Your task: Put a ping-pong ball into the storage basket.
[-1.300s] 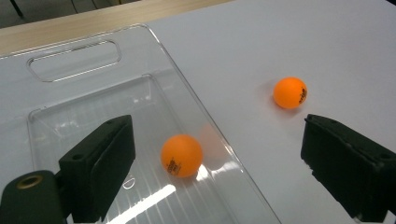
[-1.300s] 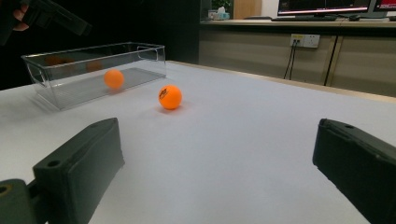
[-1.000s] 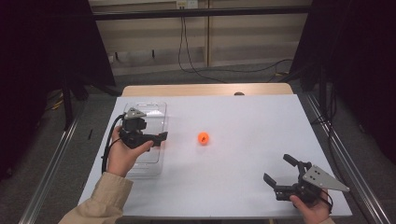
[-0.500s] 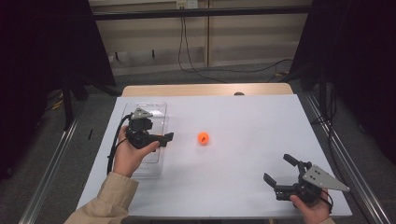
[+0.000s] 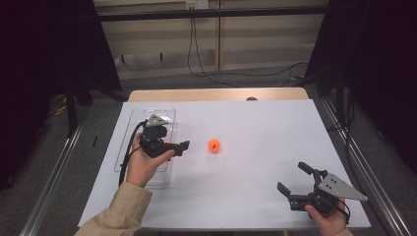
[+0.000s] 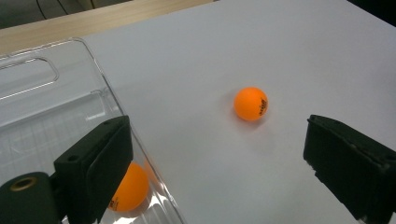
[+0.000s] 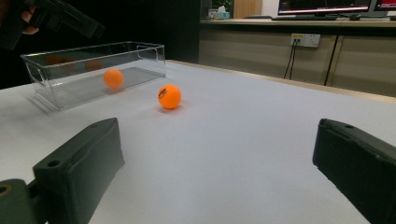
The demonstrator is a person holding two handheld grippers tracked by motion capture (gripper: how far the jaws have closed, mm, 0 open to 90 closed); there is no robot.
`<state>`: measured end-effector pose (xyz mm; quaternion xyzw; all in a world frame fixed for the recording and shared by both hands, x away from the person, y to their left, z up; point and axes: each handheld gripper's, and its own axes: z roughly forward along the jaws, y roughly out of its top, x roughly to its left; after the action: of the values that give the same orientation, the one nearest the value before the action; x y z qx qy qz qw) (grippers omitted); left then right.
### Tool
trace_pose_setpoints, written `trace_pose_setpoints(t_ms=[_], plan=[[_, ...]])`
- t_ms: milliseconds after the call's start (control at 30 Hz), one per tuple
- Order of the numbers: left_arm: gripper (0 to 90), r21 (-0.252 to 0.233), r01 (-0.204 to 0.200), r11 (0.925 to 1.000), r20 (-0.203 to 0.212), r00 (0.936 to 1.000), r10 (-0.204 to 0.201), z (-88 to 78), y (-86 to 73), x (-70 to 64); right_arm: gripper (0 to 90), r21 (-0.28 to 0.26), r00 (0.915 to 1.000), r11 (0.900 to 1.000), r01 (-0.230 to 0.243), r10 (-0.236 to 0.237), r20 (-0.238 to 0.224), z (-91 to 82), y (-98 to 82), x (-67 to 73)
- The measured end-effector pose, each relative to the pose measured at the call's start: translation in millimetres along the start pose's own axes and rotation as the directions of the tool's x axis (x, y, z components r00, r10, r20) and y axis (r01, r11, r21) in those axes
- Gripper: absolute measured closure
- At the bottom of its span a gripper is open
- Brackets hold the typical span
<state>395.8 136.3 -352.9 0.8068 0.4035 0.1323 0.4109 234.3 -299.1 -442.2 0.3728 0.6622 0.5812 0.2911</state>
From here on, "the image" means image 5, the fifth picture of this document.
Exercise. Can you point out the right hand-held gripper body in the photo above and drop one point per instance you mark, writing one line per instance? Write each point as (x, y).
(337, 188)

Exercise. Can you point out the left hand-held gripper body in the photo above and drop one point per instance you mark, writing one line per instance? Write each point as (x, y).
(154, 144)

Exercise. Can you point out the orange ping-pong ball with print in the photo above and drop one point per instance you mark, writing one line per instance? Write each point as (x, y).
(214, 146)

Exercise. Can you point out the clear plastic storage box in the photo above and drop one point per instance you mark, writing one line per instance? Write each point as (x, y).
(137, 113)

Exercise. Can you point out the person's left hand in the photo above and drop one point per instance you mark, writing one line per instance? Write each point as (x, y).
(141, 167)

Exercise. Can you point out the person's right hand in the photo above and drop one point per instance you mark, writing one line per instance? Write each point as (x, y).
(332, 224)

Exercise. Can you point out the white table cover sheet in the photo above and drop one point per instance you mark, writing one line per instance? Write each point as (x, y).
(249, 183)

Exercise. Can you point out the wooden table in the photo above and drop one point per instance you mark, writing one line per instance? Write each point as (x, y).
(196, 94)

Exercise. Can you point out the small black floor item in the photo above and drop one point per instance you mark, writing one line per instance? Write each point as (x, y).
(95, 141)

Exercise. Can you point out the black stand leg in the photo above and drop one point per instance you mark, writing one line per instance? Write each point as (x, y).
(71, 114)
(341, 101)

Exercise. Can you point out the small dark round object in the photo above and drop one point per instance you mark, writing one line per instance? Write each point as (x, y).
(251, 98)

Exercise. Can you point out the black curtain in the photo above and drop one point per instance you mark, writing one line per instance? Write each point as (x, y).
(377, 65)
(42, 65)

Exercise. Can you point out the long desk shelf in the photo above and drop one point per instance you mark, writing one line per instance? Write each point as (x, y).
(229, 13)

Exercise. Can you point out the metal floor rail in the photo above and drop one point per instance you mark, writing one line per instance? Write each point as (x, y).
(367, 170)
(49, 183)

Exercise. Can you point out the white wall power outlet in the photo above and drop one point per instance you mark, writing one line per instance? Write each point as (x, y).
(196, 4)

